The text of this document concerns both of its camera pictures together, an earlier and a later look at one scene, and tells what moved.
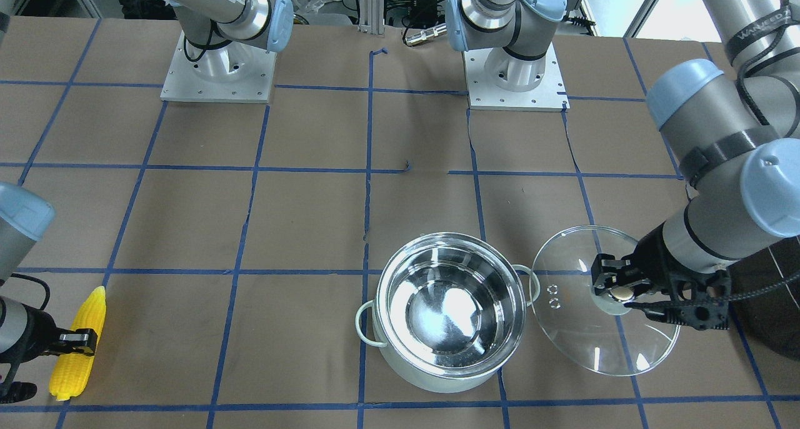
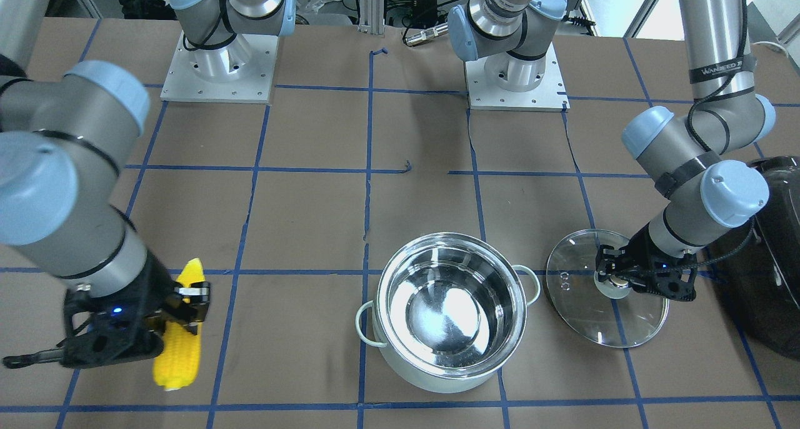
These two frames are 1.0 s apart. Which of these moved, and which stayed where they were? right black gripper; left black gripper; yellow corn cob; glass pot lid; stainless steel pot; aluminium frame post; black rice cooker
Moved: glass pot lid; right black gripper; yellow corn cob; left black gripper
Stayed: black rice cooker; aluminium frame post; stainless steel pot
